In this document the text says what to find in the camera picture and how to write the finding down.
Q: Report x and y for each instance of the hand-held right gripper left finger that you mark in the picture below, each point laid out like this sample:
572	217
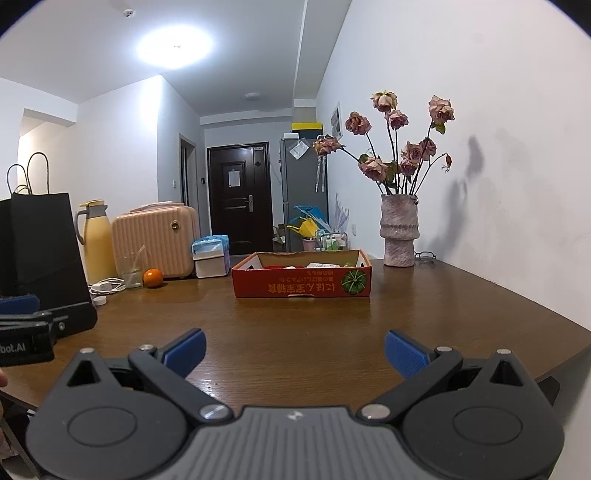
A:
184	353

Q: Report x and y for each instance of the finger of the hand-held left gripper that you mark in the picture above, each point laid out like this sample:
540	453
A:
27	321
18	305

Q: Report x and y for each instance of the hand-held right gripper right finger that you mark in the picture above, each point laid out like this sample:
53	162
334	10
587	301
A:
406	354

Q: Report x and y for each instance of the white labelled plastic bottle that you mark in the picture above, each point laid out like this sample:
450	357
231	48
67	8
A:
323	265

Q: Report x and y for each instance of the red cardboard box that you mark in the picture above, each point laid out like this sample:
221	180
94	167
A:
300	281

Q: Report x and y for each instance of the black paper bag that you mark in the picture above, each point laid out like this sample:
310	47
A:
41	249

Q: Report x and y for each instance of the small white round cap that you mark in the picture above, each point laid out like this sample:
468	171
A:
100	300

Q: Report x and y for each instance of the orange fruit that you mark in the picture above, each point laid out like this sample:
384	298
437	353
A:
153	278

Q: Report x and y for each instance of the white tissue box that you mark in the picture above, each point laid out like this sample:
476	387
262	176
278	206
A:
211	266

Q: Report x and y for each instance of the clear glass with straw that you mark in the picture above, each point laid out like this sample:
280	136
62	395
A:
131	274

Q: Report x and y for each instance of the black eyeglasses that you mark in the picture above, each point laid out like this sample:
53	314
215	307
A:
425	257

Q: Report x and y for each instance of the yellow thermos jug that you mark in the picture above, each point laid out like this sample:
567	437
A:
97	244

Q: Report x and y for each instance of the pink ribbed suitcase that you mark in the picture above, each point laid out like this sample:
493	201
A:
157	240

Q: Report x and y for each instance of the pink textured vase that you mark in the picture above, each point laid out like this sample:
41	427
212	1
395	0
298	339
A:
399	230

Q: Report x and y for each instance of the yellow watering can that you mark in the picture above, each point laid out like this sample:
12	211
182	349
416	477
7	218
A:
307	227

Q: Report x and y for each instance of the dark brown entrance door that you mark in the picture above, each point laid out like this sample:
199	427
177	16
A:
238	198

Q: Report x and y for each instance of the blue plastic rack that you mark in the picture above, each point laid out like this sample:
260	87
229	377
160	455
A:
311	212

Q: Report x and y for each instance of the side room door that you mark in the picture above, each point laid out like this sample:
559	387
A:
188	175

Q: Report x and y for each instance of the dried pink roses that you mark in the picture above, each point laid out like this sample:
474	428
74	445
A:
406	159

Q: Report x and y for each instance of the folded umbrella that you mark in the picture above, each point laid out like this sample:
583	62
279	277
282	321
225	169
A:
320	175

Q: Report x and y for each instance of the grey refrigerator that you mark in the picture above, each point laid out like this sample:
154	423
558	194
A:
302	184

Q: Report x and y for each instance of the paper sheet on refrigerator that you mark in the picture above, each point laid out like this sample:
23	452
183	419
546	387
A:
298	149

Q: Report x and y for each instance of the yellow and black box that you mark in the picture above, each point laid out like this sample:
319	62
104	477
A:
307	126

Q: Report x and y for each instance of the small hallway ceiling lamp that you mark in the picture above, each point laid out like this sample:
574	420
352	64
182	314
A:
253	96

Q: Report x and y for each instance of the round ceiling light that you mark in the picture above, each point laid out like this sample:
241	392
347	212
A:
175	46

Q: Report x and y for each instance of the purple feather wall decoration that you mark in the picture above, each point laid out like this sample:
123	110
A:
341	214

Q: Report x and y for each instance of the white wall panel box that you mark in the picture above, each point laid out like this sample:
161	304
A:
336	118

